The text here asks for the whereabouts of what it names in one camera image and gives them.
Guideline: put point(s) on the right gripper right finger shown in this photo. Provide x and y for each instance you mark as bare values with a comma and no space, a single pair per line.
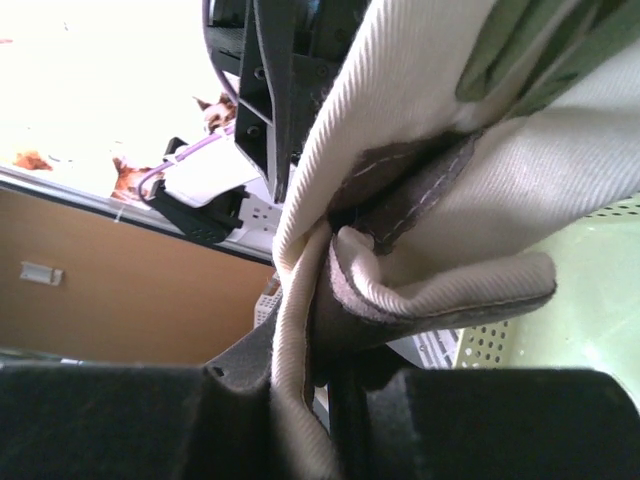
392,420

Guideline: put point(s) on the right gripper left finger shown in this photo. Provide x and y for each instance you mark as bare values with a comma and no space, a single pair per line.
105,421

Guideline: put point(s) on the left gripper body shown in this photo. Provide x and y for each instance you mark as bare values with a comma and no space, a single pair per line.
324,32

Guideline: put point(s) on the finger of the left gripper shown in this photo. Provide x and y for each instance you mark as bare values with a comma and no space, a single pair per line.
264,114

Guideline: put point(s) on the white glove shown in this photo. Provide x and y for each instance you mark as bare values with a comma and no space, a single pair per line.
456,135

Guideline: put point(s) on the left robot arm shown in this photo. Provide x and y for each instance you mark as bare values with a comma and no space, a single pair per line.
208,190

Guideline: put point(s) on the pale green storage basket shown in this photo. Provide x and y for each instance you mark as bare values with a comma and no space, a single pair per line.
570,300

